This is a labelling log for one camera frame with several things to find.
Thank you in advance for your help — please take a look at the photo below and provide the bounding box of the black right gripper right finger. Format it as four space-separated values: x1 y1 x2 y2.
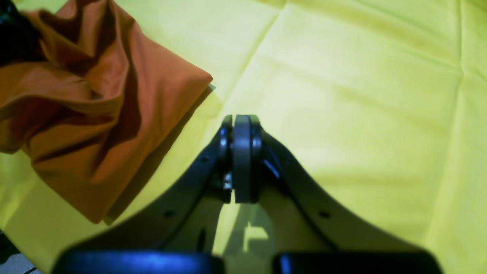
233 115 443 274

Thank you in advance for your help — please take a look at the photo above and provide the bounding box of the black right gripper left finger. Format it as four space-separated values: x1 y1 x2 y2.
53 115 232 274

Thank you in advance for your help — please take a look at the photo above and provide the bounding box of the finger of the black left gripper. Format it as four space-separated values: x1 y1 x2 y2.
0 0 44 67

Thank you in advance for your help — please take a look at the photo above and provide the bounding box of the salmon pink T-shirt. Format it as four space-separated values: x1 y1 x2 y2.
1 0 213 223

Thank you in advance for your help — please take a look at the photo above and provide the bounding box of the yellow table cloth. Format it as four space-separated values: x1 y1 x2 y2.
0 0 487 274

